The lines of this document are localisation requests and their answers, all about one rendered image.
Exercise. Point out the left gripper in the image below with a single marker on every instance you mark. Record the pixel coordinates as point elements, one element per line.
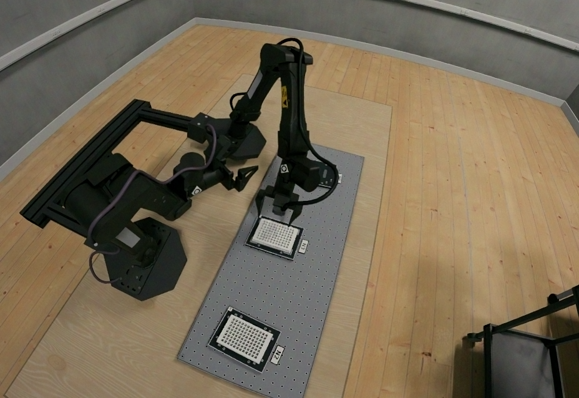
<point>282,193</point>

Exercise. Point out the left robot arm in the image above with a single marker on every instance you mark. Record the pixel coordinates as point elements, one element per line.
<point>292,148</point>

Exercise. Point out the white well plate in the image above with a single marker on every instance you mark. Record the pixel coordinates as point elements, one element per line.
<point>281,238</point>
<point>245,338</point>

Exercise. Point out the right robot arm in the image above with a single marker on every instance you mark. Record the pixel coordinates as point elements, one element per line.
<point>86,201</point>

